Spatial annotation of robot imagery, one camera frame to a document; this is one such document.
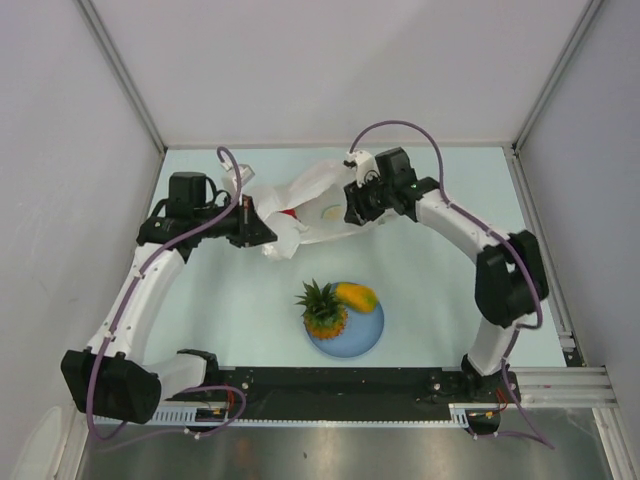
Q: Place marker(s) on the fake mango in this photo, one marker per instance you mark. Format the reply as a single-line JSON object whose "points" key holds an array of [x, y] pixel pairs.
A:
{"points": [[357, 297]]}

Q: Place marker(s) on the white slotted cable duct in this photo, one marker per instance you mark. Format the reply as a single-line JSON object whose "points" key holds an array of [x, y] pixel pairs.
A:
{"points": [[201, 417]]}

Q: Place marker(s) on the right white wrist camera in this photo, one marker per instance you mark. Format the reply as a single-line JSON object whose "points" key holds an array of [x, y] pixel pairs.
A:
{"points": [[361, 162]]}

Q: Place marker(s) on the fake red fruit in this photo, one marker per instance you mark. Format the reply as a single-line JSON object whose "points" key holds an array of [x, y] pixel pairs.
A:
{"points": [[290, 212]]}

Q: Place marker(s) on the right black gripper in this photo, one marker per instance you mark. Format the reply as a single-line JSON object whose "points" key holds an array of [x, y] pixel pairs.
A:
{"points": [[359, 212]]}

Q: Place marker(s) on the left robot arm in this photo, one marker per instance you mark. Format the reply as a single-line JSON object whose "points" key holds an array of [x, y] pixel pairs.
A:
{"points": [[194, 210]]}

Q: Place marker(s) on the aluminium frame rail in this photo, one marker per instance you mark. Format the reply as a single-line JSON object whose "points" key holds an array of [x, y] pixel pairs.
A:
{"points": [[126, 391]]}

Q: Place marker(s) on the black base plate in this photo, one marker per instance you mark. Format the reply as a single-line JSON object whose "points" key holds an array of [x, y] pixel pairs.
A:
{"points": [[362, 394]]}

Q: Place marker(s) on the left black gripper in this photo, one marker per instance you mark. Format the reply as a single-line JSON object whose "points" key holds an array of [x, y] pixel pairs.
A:
{"points": [[251, 229]]}

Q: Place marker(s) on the white plastic bag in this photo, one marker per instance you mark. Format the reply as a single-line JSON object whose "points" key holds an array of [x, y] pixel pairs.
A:
{"points": [[317, 196]]}

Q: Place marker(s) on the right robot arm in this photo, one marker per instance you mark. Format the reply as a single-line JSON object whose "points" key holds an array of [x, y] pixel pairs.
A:
{"points": [[510, 281]]}

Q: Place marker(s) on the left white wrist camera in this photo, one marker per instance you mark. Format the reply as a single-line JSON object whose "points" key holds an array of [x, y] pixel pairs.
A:
{"points": [[231, 182]]}

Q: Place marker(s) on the fake pineapple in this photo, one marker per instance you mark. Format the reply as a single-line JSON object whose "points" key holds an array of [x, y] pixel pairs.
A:
{"points": [[324, 315]]}

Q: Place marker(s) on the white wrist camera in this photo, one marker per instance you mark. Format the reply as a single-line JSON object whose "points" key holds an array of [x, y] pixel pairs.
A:
{"points": [[231, 182], [361, 162]]}

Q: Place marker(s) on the blue plastic plate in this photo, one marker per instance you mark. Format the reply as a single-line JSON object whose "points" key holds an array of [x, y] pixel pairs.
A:
{"points": [[363, 331]]}

